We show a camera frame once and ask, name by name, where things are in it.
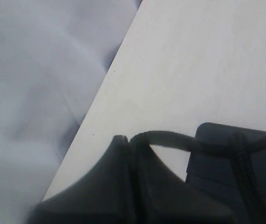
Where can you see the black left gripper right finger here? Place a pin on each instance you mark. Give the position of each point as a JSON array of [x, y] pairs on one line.
[[161, 197]]

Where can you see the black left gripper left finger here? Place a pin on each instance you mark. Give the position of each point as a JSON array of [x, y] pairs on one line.
[[102, 196]]

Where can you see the white curtain backdrop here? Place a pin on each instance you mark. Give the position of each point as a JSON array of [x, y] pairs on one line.
[[54, 55]]

